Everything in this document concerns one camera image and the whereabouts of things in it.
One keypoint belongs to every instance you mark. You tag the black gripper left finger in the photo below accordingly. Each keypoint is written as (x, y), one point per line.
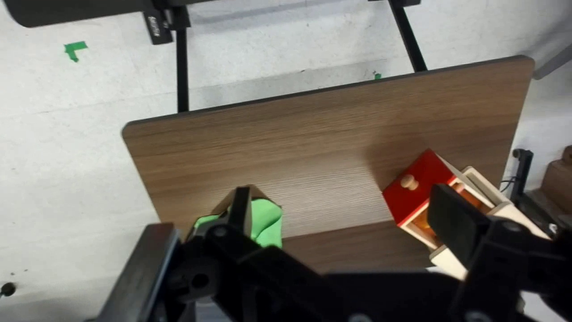
(240, 207)

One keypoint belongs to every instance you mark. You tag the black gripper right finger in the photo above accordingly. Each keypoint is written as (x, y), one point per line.
(458, 223)

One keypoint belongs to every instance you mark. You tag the light wooden drawer housing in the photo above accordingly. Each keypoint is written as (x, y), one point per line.
(499, 206)

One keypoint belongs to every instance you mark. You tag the green cloth with black stripes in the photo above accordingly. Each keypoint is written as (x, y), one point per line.
(265, 216)

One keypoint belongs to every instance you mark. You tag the red box with tools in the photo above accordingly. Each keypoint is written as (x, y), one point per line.
(422, 175)

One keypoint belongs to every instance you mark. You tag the black clamp stand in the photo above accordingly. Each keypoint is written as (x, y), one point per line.
(522, 161)

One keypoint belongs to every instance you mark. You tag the small green tape mark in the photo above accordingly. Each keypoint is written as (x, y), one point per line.
(376, 75)

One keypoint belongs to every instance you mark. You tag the grey metal bar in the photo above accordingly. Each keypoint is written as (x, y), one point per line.
(556, 59)

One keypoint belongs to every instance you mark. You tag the L-shaped green tape mark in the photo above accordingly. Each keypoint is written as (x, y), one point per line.
(74, 50)

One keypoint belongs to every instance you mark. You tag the small black floor plug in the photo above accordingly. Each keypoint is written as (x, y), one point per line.
(7, 288)

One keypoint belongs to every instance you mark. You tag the brown wooden desk black frame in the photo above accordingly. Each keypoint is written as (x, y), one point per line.
(297, 148)

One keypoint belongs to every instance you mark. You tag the black metal frame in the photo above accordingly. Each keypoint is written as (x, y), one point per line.
(181, 71)

